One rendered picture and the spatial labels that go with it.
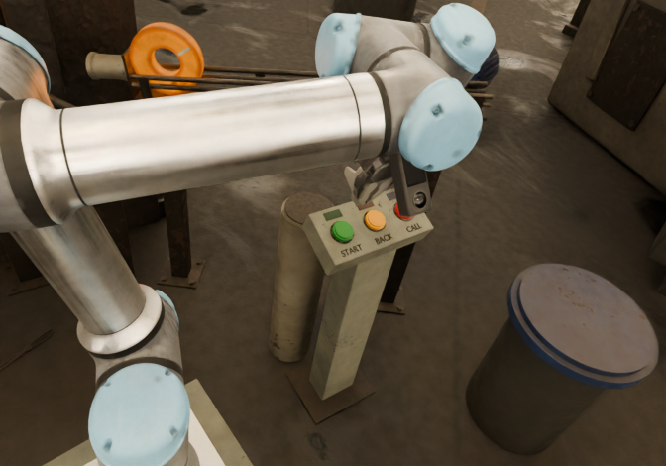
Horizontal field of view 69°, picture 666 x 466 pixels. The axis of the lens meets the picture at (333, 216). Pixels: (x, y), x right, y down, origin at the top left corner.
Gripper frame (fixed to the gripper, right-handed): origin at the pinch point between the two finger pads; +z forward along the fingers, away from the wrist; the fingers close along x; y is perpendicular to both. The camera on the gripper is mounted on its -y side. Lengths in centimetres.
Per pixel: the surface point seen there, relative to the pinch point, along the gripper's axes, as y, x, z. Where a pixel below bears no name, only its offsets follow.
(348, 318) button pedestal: -11.7, -3.7, 32.1
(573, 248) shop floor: -20, -124, 68
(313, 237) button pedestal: 1.7, 4.5, 12.6
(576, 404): -51, -41, 27
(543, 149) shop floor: 31, -175, 87
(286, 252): 7.3, 2.1, 31.7
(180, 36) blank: 54, 10, 11
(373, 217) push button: 0.2, -6.9, 9.2
